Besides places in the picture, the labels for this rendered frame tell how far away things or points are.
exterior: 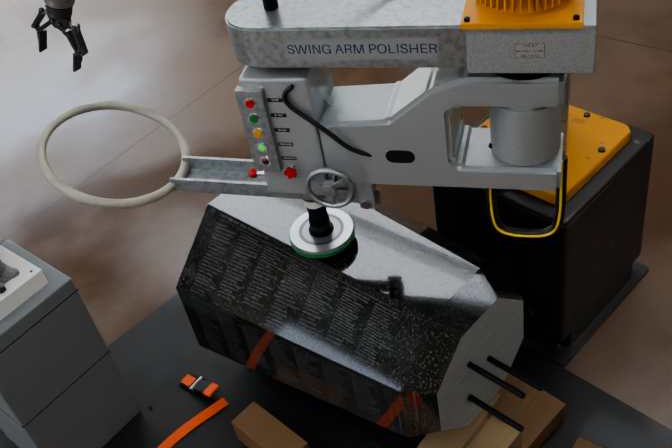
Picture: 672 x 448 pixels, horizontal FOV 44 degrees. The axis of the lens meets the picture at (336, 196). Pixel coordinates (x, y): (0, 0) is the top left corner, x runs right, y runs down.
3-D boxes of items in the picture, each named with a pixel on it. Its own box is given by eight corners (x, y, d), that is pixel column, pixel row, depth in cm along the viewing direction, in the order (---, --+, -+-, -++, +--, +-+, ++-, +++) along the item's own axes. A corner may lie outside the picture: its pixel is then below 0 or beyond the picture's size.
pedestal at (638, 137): (520, 211, 392) (518, 80, 344) (649, 270, 352) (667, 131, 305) (432, 294, 361) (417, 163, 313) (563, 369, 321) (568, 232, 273)
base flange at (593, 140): (524, 96, 335) (524, 86, 332) (635, 135, 306) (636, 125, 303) (448, 159, 312) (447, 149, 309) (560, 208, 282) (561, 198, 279)
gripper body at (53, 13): (38, 0, 241) (39, 26, 247) (61, 13, 239) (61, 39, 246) (56, -10, 246) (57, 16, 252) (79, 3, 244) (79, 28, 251)
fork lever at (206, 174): (390, 171, 261) (389, 159, 257) (378, 212, 247) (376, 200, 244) (190, 160, 279) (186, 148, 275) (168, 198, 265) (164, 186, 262)
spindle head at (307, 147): (397, 159, 258) (381, 34, 230) (384, 206, 243) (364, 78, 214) (289, 156, 268) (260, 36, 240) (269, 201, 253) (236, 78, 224)
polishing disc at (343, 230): (277, 235, 274) (276, 232, 274) (324, 201, 284) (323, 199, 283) (319, 264, 261) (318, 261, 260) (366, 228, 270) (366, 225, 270)
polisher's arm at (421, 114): (562, 176, 246) (566, 32, 215) (559, 229, 230) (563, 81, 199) (327, 168, 267) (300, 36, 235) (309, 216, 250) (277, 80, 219)
